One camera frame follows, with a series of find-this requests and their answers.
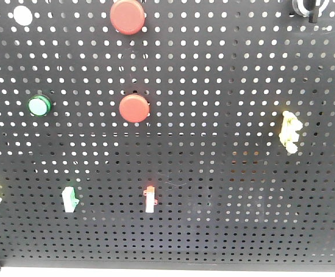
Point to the red push button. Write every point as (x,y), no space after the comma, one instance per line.
(127,16)
(134,108)

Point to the white green rocker switch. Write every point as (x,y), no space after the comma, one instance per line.
(69,199)

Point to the green push button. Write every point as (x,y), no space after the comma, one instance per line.
(39,105)

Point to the yellow toggle switch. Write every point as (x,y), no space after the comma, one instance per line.
(288,135)

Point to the white red rocker switch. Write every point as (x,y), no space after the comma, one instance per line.
(150,200)

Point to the white standing desk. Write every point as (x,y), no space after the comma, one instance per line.
(26,271)

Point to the upper red push button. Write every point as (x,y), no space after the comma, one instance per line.
(127,16)

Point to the white round button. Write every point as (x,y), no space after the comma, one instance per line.
(22,15)

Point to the black perforated pegboard panel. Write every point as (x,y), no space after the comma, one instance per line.
(217,76)

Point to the black rotary selector switch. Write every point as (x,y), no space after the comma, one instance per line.
(310,9)

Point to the lower red push button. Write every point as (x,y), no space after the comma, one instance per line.
(134,108)

